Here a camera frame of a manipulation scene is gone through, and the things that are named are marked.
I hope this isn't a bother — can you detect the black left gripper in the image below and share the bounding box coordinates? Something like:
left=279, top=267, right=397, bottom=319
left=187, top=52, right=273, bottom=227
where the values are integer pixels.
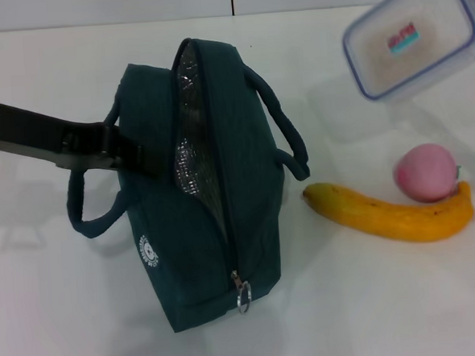
left=0, top=88, right=171, bottom=188

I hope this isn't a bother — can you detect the clear food container blue seal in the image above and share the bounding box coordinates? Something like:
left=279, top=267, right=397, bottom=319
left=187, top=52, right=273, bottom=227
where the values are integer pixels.
left=339, top=0, right=475, bottom=106

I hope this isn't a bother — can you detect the dark teal insulated lunch bag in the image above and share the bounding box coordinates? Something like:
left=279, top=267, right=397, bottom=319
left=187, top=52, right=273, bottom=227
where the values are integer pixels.
left=57, top=31, right=320, bottom=341

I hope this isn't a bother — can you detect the pink toy peach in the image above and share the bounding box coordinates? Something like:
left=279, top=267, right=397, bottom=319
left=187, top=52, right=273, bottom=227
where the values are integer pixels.
left=392, top=141, right=465, bottom=205

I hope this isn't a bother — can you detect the yellow banana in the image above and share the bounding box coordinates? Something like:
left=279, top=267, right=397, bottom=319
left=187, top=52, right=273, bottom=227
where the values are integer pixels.
left=302, top=173, right=475, bottom=250

